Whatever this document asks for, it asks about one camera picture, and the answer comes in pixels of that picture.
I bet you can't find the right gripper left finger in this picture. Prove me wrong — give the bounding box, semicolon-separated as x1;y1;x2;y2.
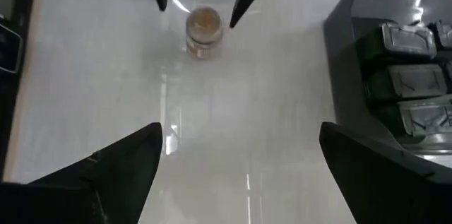
0;122;165;224

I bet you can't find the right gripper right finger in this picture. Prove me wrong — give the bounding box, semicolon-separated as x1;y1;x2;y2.
319;121;452;224

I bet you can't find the dark grey plastic bin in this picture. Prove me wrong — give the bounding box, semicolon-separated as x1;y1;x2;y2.
323;0;452;170

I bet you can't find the glass spice jar cork lid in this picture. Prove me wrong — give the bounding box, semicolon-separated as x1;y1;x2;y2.
185;6;225;61

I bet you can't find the black aluminium table frame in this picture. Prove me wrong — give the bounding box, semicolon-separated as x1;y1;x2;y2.
0;0;40;182

